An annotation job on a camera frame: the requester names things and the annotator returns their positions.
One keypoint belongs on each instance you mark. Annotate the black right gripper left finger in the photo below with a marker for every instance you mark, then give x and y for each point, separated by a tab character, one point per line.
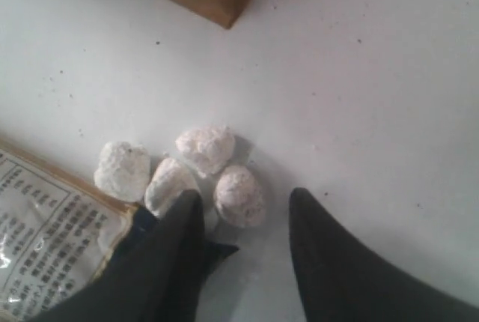
160	280

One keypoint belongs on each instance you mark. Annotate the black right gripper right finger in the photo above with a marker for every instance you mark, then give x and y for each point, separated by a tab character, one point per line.
340	279

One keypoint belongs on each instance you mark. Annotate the long dark noodle package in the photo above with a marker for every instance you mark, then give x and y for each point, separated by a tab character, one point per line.
59	235

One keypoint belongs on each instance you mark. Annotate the white garlic clove cluster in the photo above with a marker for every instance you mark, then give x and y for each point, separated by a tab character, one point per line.
125	172

